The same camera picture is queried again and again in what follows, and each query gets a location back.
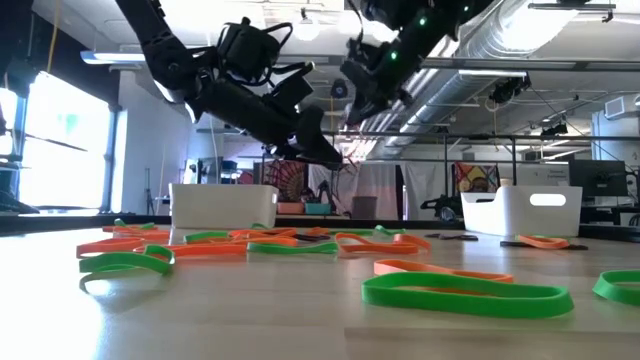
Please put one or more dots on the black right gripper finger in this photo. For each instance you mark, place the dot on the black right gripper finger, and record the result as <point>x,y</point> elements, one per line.
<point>362,110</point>

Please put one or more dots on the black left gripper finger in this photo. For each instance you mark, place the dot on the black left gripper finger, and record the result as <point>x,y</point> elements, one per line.
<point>312,140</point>

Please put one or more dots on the green rubber band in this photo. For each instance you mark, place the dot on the green rubber band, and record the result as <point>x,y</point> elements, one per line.
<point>122,223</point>
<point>260,226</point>
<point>387,230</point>
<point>125,261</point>
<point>290,249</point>
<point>450,306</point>
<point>602,289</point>
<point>205,236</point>

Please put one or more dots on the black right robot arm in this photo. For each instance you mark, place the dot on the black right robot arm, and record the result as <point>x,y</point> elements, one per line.
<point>440,20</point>

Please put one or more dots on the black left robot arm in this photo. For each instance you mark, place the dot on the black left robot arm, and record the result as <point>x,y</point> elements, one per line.
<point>160,50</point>

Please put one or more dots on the white ceiling pipes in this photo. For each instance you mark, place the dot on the white ceiling pipes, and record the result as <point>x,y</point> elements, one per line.
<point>395,117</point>

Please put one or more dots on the red patterned hanging cloth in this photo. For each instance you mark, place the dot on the red patterned hanging cloth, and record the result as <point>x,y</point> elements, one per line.
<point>285,182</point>

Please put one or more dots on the teal box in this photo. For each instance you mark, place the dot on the teal box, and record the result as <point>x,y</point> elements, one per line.
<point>317,209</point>

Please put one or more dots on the white hanging sheet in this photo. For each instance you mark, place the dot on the white hanging sheet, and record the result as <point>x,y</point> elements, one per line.
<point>370,180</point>
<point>425,180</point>

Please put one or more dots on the orange box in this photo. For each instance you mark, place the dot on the orange box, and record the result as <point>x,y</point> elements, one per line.
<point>291,208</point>

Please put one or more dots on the white globe ceiling lamp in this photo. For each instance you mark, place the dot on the white globe ceiling lamp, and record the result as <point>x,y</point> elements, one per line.
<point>306,29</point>

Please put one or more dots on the grey bin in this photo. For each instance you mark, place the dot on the grey bin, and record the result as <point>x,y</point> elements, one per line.
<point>365,207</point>

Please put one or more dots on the white plastic basket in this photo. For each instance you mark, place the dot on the white plastic basket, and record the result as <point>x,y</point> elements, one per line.
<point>500,215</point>
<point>222,207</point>

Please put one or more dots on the black tripod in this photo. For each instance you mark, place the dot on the black tripod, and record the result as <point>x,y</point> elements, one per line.
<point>149,195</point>

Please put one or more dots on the diamond patterned hanging cloth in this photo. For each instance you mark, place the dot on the diamond patterned hanging cloth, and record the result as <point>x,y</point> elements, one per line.
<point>477,177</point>

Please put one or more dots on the black ceiling fixture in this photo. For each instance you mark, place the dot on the black ceiling fixture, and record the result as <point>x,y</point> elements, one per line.
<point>554,130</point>
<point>507,90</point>

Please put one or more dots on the ceiling strip light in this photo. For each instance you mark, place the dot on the ceiling strip light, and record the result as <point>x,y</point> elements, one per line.
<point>110,57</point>

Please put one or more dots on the bright window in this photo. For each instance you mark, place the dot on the bright window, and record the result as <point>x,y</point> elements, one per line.
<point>60,165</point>

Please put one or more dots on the black ceiling light track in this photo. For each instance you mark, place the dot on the black ceiling light track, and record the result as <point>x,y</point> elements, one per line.
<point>570,6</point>

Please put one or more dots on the black computer monitor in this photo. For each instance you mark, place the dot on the black computer monitor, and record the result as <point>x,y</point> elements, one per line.
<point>597,177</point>

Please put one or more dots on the black overhead camera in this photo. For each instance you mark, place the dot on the black overhead camera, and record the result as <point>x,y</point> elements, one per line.
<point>339,90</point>

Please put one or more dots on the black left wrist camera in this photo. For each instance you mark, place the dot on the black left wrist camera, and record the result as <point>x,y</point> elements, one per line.
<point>247,50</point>

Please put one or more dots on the black overhead frame rail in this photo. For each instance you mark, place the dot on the black overhead frame rail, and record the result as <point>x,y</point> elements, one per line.
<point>500,63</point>

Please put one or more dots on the silver ventilation duct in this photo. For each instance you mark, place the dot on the silver ventilation duct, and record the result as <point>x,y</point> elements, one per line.
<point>500,30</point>

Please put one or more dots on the black metal rack frame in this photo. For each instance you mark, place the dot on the black metal rack frame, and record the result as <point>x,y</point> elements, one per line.
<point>513,165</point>

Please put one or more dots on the white wall vent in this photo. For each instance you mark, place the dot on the white wall vent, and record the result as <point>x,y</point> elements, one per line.
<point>615,107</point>

